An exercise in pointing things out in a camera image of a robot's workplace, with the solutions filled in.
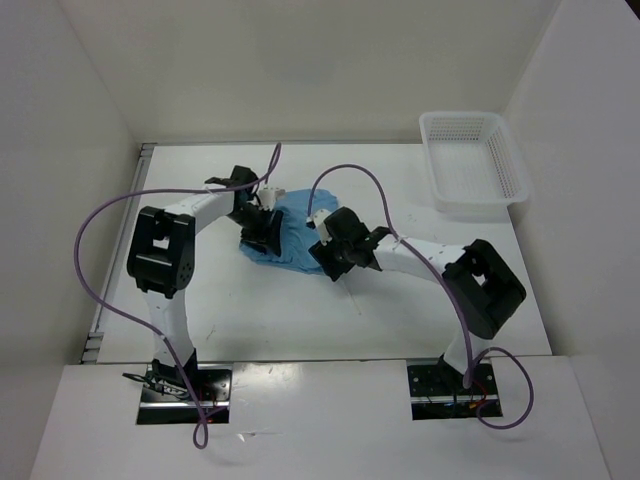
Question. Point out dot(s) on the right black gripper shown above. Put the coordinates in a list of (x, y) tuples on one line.
[(324, 253)]

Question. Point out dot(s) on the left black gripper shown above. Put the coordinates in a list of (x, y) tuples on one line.
[(266, 237)]

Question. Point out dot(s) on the light blue shorts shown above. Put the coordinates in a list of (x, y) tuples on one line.
[(296, 238)]

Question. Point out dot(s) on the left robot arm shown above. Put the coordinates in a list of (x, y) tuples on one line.
[(161, 259)]

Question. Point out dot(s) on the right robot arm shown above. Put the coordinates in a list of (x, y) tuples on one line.
[(483, 290)]

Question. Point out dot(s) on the white plastic basket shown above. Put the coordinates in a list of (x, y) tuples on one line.
[(474, 164)]

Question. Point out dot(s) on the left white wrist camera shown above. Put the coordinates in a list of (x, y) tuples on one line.
[(268, 196)]

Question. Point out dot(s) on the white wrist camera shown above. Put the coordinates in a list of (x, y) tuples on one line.
[(317, 222), (268, 196)]

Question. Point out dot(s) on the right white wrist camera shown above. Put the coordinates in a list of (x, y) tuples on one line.
[(317, 222)]

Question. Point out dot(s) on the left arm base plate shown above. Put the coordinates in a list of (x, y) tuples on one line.
[(164, 403)]

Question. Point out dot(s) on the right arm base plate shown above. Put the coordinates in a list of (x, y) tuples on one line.
[(436, 392)]

